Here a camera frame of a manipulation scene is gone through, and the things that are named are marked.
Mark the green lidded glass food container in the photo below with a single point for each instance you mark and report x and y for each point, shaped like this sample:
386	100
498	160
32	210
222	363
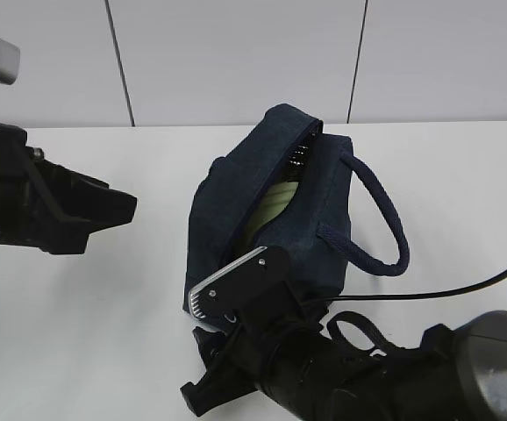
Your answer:
272	204

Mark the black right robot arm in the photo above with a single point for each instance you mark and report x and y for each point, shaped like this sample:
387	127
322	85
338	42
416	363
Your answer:
354	373

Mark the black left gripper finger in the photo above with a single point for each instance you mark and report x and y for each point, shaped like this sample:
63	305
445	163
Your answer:
73	206

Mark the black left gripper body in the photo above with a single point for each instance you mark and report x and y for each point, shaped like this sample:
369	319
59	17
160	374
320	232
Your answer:
17	196

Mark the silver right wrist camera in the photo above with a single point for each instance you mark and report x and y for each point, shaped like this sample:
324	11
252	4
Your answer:
252	292

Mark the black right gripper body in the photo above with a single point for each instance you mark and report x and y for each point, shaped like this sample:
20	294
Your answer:
282	357

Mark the navy blue lunch bag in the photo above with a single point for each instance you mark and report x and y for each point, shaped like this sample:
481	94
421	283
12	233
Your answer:
289	145

